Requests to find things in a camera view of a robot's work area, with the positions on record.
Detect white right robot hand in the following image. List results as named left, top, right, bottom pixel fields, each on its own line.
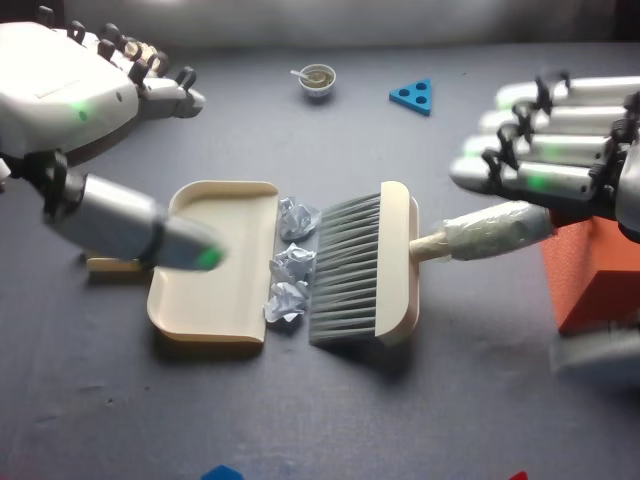
left=448, top=72, right=640, bottom=381

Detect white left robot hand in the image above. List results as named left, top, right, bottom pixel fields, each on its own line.
left=0, top=5, right=226, bottom=274

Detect cream hand broom grey bristles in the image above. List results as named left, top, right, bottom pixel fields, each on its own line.
left=307, top=180, right=557, bottom=349

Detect cream plastic dustpan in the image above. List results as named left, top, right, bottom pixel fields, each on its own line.
left=85, top=179, right=280, bottom=357

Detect orange foam block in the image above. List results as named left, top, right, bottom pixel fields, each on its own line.
left=542, top=209, right=640, bottom=337

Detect blue triangle block with holes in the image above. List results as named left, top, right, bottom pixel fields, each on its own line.
left=388, top=78, right=434, bottom=119

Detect white backdrop sheet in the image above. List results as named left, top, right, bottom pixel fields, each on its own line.
left=0, top=0, right=614, bottom=49

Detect small toy bowl with spoon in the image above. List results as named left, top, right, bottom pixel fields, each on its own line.
left=289, top=63, right=338, bottom=101

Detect grey table cloth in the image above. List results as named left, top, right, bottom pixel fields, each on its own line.
left=0, top=42, right=640, bottom=480

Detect blue hexagon block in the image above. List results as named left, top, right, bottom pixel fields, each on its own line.
left=201, top=464, right=246, bottom=480

